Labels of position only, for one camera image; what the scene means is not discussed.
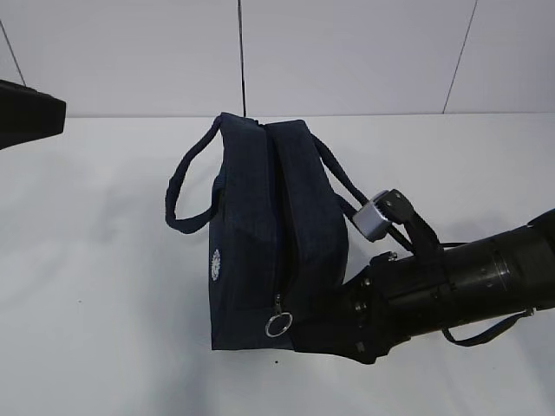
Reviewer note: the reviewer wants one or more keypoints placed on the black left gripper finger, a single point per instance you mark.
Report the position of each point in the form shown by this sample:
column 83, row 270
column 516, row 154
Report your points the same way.
column 28, row 115

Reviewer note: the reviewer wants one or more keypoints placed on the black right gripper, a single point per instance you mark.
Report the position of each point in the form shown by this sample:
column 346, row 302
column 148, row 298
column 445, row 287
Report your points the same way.
column 473, row 294

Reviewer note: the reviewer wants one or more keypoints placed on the navy blue lunch bag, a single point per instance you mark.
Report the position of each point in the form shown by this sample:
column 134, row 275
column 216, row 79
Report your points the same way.
column 278, row 229

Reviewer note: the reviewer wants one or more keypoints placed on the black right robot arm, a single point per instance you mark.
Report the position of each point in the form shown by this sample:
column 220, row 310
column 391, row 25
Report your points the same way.
column 536, row 240

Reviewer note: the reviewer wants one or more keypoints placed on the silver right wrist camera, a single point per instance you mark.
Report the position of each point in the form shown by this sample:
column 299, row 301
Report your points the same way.
column 391, row 213

